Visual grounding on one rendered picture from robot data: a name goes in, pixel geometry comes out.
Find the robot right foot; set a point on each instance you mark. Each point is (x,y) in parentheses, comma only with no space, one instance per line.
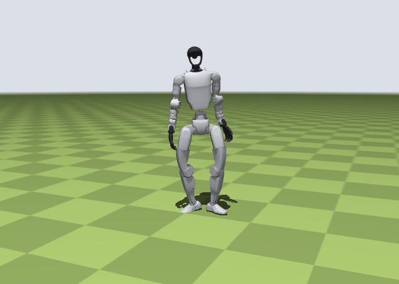
(190,208)

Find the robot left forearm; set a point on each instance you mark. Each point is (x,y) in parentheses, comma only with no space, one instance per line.
(219,112)

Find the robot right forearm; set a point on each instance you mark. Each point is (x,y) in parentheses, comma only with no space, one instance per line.
(172,117)

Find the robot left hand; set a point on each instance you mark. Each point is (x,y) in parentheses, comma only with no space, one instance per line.
(227,131)

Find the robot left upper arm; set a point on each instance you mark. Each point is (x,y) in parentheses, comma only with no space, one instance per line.
(215,77)

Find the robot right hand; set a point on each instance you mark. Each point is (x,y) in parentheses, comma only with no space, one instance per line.
(171,131)

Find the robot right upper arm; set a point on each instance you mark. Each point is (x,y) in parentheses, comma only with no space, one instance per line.
(178,80)

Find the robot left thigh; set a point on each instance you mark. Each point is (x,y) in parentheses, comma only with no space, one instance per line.
(219,150)

